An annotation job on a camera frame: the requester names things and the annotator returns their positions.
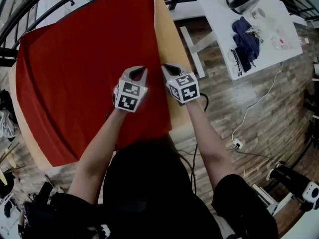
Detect person's black shirt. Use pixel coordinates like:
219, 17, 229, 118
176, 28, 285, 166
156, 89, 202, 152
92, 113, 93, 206
18, 138, 280, 239

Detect black-framed eyeglasses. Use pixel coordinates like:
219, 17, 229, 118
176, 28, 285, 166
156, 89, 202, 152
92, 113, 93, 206
227, 48, 244, 77

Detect black mesh office chair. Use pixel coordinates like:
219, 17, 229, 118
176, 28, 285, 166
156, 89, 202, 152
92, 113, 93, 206
0, 90, 19, 143

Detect white round-lens device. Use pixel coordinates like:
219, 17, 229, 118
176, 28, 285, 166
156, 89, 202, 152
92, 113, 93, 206
301, 182, 319, 204

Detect person's left forearm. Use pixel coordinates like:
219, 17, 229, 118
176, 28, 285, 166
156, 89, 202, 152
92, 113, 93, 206
67, 108, 131, 206

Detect person's right forearm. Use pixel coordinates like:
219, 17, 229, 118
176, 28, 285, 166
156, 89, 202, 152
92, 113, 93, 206
184, 100, 237, 192

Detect bunch of keys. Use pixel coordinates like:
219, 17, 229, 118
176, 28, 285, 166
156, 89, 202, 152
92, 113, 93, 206
245, 26, 262, 37

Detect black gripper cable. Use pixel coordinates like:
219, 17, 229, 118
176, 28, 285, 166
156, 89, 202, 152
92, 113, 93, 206
174, 93, 210, 196

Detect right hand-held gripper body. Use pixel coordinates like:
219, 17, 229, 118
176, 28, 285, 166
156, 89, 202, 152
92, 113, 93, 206
165, 72, 201, 106

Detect crumpled grey cloth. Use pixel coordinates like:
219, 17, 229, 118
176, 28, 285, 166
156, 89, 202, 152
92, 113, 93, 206
0, 108, 20, 139

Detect white table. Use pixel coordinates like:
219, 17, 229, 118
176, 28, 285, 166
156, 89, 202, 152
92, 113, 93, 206
179, 0, 304, 82

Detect red tablecloth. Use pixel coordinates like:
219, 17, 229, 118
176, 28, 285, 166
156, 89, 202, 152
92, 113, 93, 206
15, 0, 173, 168

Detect black and silver helmet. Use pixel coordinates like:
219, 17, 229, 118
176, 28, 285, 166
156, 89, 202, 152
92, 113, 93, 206
226, 0, 262, 15

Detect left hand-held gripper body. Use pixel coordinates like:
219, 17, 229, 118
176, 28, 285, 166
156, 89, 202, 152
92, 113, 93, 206
113, 79, 148, 114

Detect black smartphone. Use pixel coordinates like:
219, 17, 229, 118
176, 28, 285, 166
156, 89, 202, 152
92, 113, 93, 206
235, 46, 252, 73

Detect clear plastic bag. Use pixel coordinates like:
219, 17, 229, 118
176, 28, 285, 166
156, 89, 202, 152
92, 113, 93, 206
270, 29, 304, 52

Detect white power cable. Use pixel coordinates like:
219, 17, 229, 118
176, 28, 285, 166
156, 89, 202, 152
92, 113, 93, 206
231, 60, 285, 144

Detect clear glass cup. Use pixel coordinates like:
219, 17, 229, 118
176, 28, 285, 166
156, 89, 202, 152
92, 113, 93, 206
251, 7, 267, 20

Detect yellow round side table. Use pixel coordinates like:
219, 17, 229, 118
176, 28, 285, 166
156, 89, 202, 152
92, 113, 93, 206
0, 142, 27, 187

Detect navy blue cloth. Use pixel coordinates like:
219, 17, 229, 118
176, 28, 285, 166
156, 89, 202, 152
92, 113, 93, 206
231, 17, 261, 61

